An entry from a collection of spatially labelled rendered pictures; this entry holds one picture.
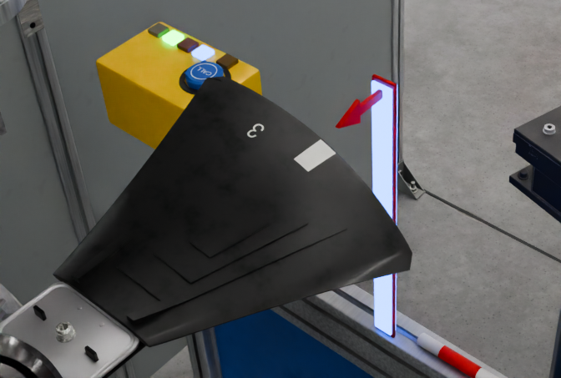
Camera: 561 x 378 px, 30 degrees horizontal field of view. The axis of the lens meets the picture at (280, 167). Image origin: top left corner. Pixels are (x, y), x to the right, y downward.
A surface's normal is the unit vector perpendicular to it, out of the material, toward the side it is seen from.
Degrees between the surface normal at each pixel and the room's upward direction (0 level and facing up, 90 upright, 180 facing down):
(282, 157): 16
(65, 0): 90
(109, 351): 0
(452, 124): 0
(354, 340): 90
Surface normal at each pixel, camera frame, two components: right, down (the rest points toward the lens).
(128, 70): -0.07, -0.75
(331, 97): 0.73, 0.41
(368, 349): -0.67, 0.52
